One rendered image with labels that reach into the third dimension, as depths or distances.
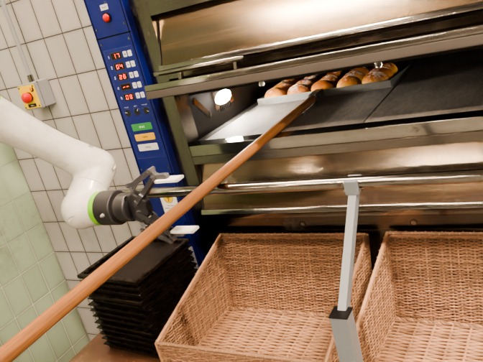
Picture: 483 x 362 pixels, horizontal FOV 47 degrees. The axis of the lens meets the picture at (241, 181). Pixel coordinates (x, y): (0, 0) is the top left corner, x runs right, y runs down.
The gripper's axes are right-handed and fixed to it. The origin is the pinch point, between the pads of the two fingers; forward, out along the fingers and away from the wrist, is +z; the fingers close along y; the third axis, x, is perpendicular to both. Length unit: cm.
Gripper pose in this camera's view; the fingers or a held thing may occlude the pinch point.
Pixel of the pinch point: (185, 204)
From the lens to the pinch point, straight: 134.4
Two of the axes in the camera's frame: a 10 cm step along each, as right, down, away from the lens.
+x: -4.4, 3.9, -8.1
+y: 2.4, 9.2, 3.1
